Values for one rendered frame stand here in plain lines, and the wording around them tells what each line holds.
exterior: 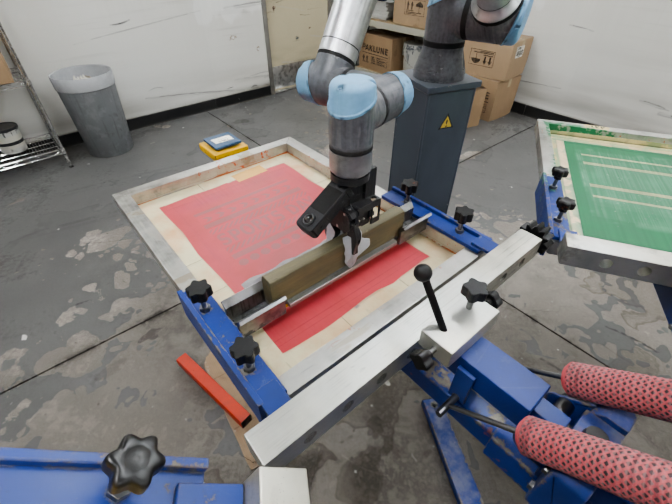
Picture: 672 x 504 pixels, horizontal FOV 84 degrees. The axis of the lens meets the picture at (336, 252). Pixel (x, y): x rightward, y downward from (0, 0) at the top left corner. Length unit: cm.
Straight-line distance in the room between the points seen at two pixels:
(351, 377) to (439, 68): 91
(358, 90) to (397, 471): 137
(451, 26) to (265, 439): 106
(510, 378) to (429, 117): 81
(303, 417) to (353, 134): 42
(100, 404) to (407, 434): 130
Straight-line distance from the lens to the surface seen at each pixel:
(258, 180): 119
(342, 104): 61
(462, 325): 61
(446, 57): 121
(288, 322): 75
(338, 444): 166
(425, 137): 124
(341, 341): 67
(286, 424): 55
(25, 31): 419
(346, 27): 78
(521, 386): 63
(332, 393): 56
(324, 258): 73
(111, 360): 211
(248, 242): 94
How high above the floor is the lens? 154
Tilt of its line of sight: 41 degrees down
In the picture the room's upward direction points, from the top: straight up
